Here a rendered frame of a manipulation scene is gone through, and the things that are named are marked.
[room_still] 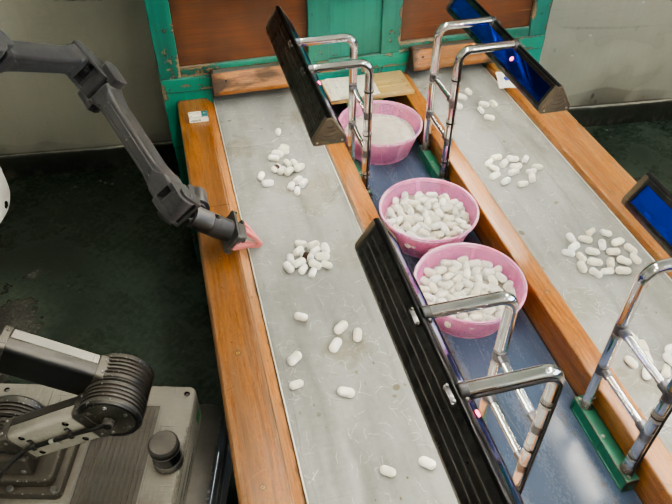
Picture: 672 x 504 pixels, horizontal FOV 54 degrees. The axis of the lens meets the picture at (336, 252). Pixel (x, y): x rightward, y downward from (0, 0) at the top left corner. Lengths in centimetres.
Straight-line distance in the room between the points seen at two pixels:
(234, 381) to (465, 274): 62
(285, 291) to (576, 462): 73
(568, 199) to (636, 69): 185
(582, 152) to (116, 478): 154
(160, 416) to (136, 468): 14
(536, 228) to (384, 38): 89
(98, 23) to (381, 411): 217
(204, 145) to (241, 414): 96
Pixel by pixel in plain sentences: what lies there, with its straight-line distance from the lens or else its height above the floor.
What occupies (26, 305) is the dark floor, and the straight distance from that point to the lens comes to 281.
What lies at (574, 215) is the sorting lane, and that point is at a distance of 190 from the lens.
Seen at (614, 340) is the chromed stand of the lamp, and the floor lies 94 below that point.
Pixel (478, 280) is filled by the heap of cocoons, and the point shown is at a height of 74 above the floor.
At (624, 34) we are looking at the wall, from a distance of 358.
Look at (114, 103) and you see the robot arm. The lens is 169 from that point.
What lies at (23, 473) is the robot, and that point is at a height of 54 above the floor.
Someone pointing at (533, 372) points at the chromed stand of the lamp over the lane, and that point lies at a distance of 99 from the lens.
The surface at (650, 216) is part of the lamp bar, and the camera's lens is 141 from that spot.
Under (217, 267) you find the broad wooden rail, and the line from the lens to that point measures 163.
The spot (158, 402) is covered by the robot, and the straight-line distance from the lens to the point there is 176.
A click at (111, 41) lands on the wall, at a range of 307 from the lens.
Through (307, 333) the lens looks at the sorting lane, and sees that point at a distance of 149.
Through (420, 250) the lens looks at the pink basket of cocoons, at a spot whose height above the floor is 72.
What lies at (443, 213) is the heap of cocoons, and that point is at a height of 72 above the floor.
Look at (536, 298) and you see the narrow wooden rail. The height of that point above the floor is 75.
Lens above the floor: 188
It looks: 43 degrees down
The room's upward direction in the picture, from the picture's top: straight up
